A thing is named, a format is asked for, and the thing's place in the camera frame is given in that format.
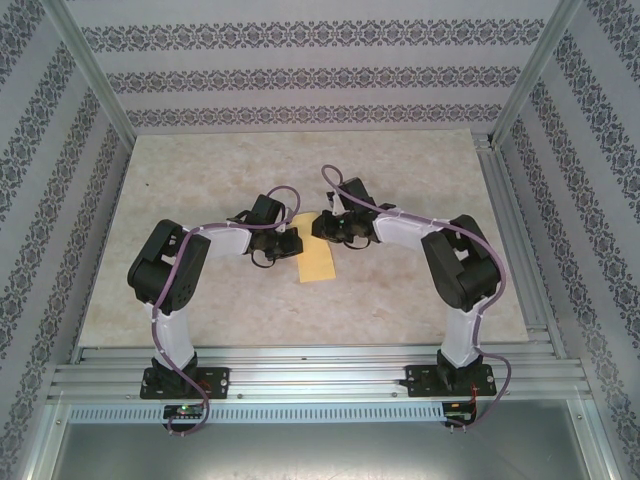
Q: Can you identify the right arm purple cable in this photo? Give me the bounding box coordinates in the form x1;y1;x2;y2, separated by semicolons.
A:
321;164;513;435

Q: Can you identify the grey metal sheet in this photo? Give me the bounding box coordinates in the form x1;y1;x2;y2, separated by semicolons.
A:
29;399;619;480

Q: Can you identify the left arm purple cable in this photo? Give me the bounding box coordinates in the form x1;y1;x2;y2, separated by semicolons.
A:
148;184;301;437

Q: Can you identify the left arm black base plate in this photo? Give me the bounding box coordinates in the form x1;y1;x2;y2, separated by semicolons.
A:
139;367;232;401

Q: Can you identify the long aluminium mounting rail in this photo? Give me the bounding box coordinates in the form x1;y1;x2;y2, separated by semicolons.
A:
47;344;594;404

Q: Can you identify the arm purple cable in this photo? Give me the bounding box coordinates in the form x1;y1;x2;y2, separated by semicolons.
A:
148;184;301;437
321;164;513;435

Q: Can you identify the aluminium side rail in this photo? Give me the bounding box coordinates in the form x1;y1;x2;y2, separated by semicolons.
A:
472;130;569;361

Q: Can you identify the slotted grey cable duct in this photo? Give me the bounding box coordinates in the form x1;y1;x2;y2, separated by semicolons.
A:
67;403;449;424

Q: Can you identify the yellow paper sheet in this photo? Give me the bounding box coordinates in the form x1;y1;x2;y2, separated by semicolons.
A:
294;212;337;285

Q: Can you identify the left gripper thin black cable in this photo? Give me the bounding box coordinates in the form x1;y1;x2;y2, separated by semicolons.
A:
249;248;277;270

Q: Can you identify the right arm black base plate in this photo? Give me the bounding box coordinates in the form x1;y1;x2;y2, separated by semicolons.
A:
404;363;498;399

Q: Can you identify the aluminium frame post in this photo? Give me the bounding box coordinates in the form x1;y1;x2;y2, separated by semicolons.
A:
489;0;586;151
42;0;139;149

